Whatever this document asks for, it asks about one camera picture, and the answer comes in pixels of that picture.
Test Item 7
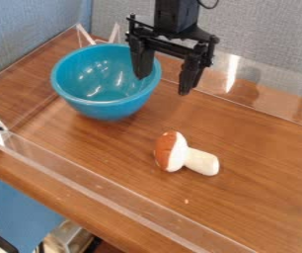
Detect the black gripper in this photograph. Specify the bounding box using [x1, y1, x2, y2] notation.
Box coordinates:
[127, 15, 221, 96]

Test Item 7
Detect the brown and white toy mushroom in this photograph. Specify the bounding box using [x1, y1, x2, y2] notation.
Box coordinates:
[154, 130, 221, 176]

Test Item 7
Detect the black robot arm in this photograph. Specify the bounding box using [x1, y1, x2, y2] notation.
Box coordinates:
[127, 0, 221, 96]

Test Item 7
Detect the blue bowl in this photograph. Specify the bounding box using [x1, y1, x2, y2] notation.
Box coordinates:
[51, 43, 162, 121]

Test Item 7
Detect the clear acrylic barrier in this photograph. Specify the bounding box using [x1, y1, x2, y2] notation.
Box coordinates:
[0, 29, 302, 253]

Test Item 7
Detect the grey metal object under table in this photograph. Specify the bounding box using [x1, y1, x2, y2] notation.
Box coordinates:
[34, 220, 94, 253]

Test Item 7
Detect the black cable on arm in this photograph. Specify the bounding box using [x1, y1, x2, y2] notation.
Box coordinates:
[197, 0, 222, 10]

